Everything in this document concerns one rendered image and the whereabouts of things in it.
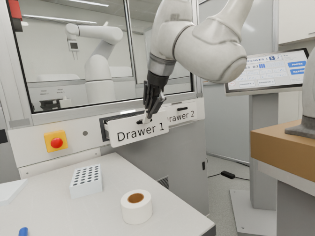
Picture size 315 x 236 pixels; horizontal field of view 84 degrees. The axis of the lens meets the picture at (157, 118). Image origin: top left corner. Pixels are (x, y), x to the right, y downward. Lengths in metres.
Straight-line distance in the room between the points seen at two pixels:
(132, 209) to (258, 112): 1.17
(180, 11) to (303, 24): 3.38
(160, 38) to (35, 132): 0.58
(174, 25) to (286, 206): 0.66
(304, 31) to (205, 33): 3.39
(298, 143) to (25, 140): 0.90
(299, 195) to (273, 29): 1.71
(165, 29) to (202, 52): 0.13
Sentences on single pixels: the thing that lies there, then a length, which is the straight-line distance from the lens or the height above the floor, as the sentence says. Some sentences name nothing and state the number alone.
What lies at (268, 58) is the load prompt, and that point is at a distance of 1.47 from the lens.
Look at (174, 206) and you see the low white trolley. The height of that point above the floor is 0.76.
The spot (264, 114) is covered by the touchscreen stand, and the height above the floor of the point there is 0.78.
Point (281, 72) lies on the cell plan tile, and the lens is 1.40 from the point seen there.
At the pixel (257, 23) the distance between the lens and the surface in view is 2.27.
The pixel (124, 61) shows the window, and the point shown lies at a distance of 0.92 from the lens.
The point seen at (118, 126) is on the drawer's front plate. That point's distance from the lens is 0.74.
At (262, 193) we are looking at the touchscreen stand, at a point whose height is 0.18.
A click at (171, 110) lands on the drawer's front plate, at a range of 1.01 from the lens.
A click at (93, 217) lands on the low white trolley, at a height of 0.76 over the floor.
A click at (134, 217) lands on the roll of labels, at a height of 0.78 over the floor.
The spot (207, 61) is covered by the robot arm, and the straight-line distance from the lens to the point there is 0.43.
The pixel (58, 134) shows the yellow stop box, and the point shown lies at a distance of 0.78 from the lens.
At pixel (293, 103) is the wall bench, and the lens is 3.45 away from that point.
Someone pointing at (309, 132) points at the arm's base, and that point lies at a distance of 0.66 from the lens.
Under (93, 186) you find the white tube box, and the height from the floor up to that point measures 0.78.
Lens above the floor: 1.04
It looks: 10 degrees down
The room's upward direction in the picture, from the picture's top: 6 degrees counter-clockwise
